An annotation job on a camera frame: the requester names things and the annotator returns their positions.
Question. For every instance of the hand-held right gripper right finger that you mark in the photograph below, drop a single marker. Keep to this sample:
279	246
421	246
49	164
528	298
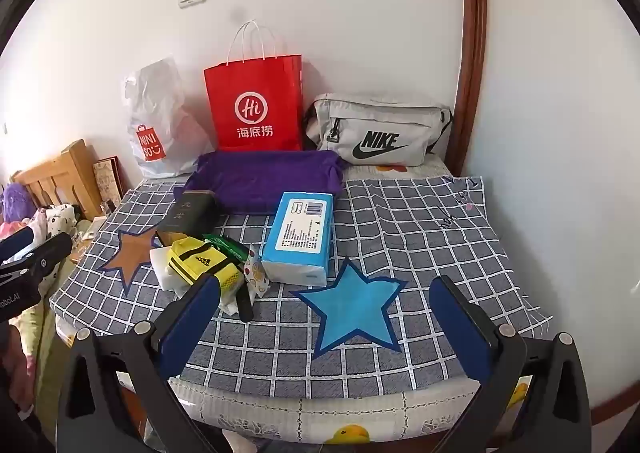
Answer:
460	328

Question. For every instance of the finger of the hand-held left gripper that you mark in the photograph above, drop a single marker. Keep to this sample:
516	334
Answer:
15	240
47	255

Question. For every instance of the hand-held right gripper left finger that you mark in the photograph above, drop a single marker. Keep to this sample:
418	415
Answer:
192	318

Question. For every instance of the yellow small bag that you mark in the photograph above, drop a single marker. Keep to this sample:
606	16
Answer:
200	260

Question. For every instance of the dark green tin box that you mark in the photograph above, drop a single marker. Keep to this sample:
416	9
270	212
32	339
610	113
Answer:
190	213

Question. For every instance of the blue tissue pack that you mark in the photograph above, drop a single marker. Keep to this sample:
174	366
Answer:
300	238

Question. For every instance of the white spotted cloth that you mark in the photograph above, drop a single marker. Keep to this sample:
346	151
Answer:
57	220

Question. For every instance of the purple plush toy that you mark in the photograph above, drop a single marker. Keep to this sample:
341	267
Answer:
12	203

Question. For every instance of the light green bedding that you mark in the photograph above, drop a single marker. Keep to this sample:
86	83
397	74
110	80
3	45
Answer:
35	343

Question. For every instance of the smiley print packet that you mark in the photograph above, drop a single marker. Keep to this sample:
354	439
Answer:
257	273

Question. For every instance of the wooden bedside table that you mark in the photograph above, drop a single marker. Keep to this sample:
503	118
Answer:
60	175

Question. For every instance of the dark green packet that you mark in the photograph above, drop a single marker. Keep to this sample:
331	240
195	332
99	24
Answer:
227	244

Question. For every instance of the brown book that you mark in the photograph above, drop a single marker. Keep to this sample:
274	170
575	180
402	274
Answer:
107	183

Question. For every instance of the grey checkered bedsheet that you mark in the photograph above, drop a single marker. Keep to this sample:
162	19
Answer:
400	233

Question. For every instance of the purple towel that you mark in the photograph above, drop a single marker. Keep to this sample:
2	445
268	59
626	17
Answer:
260	178

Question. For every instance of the white plastic shopping bag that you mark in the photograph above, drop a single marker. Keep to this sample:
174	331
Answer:
160	128

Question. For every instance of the grey waist bag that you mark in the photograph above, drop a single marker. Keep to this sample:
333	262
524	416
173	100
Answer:
380	128

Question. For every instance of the red paper bag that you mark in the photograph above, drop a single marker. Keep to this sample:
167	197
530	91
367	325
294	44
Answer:
252	103

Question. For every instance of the wooden door frame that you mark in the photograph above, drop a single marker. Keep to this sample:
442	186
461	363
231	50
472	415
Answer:
472	58

